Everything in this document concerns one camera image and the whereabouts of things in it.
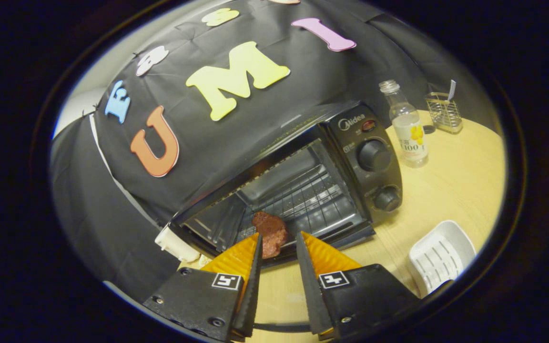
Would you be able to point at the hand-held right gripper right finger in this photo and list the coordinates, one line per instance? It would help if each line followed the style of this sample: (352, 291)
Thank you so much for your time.
(310, 295)

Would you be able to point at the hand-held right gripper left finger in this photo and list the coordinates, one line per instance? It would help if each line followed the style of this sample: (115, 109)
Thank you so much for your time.
(250, 295)

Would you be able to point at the reddish-brown meat piece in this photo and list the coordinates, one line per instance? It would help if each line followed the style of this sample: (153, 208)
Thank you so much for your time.
(270, 233)

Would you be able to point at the black electric oven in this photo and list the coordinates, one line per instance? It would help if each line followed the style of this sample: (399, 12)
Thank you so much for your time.
(350, 166)

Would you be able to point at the white toaster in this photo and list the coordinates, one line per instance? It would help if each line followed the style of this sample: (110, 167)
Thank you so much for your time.
(174, 243)

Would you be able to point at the white rectangular dish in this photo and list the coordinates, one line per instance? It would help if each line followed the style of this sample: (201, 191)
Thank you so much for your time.
(441, 257)

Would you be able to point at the clear bottle with yellow label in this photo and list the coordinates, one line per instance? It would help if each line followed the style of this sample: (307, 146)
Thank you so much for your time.
(410, 138)

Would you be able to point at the dark bottle cap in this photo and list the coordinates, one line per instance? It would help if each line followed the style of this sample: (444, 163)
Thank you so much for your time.
(429, 129)

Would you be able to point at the metal spoon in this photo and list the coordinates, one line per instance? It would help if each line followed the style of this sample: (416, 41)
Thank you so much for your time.
(452, 89)

